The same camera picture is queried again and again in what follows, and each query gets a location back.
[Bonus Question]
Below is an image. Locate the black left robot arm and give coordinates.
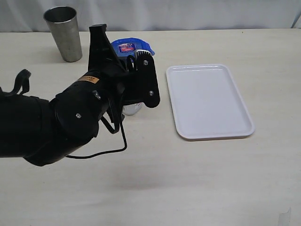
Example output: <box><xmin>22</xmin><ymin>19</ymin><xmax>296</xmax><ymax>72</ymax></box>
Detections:
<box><xmin>0</xmin><ymin>25</ymin><xmax>143</xmax><ymax>166</ymax></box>

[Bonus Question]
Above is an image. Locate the blue snap-lock container lid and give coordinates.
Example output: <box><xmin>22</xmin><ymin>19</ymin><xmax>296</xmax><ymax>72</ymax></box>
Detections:
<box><xmin>111</xmin><ymin>38</ymin><xmax>155</xmax><ymax>61</ymax></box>

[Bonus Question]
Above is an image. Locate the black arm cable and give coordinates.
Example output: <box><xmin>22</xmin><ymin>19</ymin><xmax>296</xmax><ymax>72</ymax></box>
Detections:
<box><xmin>9</xmin><ymin>55</ymin><xmax>142</xmax><ymax>159</ymax></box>

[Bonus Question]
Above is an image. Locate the clear plastic tall container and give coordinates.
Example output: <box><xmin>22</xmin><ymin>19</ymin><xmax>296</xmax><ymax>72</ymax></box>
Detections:
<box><xmin>123</xmin><ymin>103</ymin><xmax>142</xmax><ymax>116</ymax></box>

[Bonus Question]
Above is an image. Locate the white rectangular plastic tray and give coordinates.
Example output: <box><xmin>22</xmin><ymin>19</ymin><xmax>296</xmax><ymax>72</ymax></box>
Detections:
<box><xmin>166</xmin><ymin>64</ymin><xmax>255</xmax><ymax>141</ymax></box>

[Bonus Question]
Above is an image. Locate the stainless steel tumbler cup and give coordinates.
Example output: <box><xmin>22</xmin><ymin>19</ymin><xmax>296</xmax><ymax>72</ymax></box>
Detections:
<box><xmin>43</xmin><ymin>6</ymin><xmax>82</xmax><ymax>62</ymax></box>

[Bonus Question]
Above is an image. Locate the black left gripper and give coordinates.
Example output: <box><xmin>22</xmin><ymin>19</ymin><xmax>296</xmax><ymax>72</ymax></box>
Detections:
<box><xmin>76</xmin><ymin>24</ymin><xmax>142</xmax><ymax>106</ymax></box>

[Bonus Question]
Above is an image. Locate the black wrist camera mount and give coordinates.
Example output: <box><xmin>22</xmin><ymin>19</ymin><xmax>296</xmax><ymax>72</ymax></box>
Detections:
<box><xmin>125</xmin><ymin>49</ymin><xmax>160</xmax><ymax>108</ymax></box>

